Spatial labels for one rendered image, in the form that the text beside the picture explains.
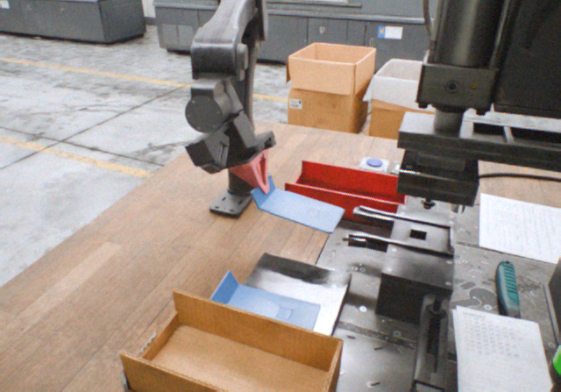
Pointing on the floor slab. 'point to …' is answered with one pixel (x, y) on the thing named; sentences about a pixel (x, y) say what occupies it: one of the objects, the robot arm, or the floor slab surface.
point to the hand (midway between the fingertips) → (264, 188)
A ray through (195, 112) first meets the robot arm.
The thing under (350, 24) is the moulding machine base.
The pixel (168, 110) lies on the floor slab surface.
